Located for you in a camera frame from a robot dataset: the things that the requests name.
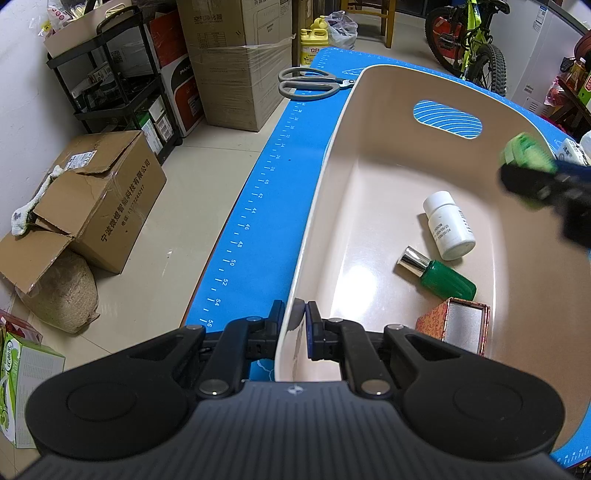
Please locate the black shelf cart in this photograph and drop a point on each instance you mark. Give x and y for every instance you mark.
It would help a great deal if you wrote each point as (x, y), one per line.
(111, 110)

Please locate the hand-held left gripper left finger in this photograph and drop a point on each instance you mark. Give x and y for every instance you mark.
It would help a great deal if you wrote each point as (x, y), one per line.
(278, 318)

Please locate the yellow detergent jug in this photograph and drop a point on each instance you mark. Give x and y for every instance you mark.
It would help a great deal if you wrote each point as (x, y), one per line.
(314, 46)

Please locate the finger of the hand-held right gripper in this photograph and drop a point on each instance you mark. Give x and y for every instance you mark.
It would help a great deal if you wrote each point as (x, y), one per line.
(526, 184)

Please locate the red and white appliance box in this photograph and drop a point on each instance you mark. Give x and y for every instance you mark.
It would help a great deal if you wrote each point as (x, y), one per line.
(184, 92)

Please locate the blue silicone baking mat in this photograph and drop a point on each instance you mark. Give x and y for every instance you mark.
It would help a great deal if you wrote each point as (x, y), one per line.
(277, 184)

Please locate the wooden chair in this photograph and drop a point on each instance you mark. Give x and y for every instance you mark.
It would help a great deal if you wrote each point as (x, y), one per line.
(389, 23)

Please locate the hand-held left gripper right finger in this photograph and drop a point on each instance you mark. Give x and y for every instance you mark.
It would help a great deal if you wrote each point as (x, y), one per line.
(314, 330)

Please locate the beige woven sack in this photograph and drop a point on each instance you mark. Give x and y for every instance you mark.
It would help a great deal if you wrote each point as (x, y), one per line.
(64, 295)

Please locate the green bottle with silver cap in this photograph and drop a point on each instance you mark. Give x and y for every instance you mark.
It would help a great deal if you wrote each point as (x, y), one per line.
(448, 279)

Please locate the white pill bottle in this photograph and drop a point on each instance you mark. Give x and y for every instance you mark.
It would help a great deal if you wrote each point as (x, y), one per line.
(450, 226)

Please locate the green printed carton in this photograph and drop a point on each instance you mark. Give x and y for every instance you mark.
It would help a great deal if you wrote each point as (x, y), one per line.
(27, 369)

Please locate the yellow and black bicycle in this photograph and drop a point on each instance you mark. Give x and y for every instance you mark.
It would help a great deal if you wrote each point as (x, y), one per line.
(496, 69)

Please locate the tissue box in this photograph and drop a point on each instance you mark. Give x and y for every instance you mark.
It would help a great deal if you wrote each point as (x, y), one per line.
(570, 150)

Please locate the beige plastic storage bin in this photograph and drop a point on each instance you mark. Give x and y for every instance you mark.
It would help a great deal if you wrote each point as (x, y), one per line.
(369, 207)

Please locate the plastic wrapped cardboard box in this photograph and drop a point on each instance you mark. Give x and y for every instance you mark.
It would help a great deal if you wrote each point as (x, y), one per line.
(240, 87)

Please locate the green round tin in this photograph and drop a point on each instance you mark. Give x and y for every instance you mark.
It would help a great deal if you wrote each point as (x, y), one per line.
(526, 152)

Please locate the small patterned paper box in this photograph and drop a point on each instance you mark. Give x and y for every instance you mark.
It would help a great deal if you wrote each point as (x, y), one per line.
(429, 323)

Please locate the white sock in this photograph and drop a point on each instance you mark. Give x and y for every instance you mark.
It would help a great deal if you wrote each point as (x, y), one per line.
(21, 221)

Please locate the torn open cardboard box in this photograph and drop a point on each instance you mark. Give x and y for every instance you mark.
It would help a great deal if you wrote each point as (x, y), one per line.
(115, 198)

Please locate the red package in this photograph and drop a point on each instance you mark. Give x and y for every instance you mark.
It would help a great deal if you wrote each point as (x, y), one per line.
(18, 330)

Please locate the white chest freezer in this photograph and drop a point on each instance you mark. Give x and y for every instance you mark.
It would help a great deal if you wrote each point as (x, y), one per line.
(540, 60)

